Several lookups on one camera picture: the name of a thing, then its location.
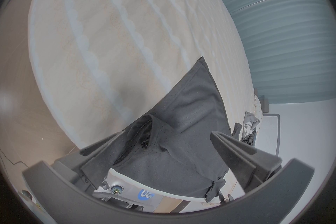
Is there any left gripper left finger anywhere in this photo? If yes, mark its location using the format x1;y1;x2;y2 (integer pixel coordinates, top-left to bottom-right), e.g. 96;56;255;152
54;131;127;189

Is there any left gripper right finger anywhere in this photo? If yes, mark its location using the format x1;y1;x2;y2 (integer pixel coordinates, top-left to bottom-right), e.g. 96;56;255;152
210;131;282;189

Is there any black T-shirt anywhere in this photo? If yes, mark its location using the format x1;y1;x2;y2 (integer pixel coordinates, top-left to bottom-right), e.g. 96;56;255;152
80;57;233;204

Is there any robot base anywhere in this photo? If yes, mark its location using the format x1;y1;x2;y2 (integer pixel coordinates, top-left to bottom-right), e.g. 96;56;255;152
92;167;234;214

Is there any pile of clothes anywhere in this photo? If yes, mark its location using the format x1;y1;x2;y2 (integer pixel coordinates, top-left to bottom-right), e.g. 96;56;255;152
231;111;260;145

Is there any bed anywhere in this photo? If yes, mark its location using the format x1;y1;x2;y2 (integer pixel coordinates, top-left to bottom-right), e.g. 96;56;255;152
27;0;282;205

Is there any white printed pillow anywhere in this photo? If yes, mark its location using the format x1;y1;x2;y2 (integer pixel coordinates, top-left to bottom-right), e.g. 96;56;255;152
253;89;264;118

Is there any grey bedside table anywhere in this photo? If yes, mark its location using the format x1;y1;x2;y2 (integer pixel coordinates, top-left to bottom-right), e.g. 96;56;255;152
261;97;270;114

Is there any blue-green curtain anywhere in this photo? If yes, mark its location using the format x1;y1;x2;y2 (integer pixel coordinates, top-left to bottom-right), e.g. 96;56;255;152
163;0;336;105

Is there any black cable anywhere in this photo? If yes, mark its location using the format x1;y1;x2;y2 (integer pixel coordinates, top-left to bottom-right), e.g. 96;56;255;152
0;149;30;168

